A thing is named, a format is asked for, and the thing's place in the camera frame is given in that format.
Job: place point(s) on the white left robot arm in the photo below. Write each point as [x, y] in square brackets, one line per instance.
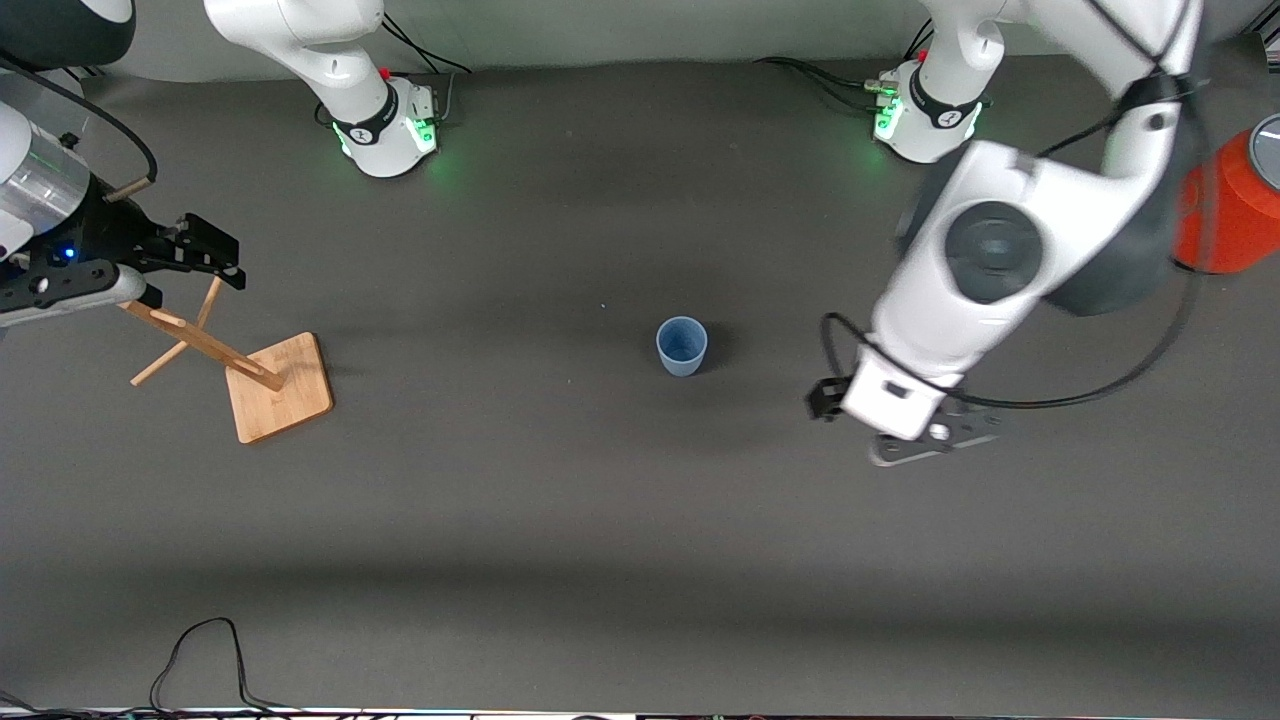
[940, 310]

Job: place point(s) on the short wooden dowel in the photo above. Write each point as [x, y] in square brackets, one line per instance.
[128, 189]

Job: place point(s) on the orange cylindrical cup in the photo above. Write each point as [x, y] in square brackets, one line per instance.
[1240, 225]

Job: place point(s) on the wooden cup rack stand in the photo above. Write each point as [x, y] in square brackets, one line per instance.
[280, 400]

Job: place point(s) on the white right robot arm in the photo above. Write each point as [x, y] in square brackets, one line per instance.
[330, 50]

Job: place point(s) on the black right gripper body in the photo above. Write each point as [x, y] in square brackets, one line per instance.
[103, 232]

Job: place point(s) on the light blue plastic cup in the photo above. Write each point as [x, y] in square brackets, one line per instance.
[682, 345]

